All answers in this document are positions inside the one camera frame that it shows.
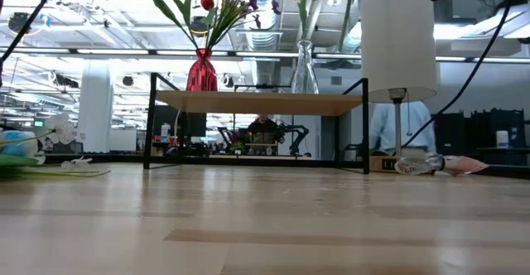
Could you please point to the clear glass vase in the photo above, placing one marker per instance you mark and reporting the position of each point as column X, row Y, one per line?
column 304, row 76

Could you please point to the red artificial tulip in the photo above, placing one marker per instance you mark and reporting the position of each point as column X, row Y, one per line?
column 207, row 2

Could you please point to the red glass vase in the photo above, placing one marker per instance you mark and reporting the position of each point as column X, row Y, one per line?
column 202, row 74

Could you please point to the white blossom spray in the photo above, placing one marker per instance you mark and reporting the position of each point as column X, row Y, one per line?
column 62, row 128

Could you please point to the blue artificial flower green stem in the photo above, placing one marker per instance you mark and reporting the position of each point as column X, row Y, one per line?
column 16, row 144

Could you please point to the white shade table lamp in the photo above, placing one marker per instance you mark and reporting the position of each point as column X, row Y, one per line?
column 397, row 39

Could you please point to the person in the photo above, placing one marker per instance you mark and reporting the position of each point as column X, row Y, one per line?
column 263, row 126
column 418, row 122

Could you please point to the black storage crate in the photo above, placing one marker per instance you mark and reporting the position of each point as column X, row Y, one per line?
column 484, row 128
column 451, row 134

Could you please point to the black monitor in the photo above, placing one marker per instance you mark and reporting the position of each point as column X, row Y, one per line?
column 190, row 122

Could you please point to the white building column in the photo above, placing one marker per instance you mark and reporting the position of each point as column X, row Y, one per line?
column 95, row 105

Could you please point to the silver ventilation duct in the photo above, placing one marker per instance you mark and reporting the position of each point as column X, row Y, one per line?
column 263, row 30

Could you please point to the wooden shelf black frame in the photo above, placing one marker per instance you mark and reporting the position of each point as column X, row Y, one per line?
column 256, row 103

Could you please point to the black aluminium cross rail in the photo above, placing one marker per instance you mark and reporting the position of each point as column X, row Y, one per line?
column 103, row 159

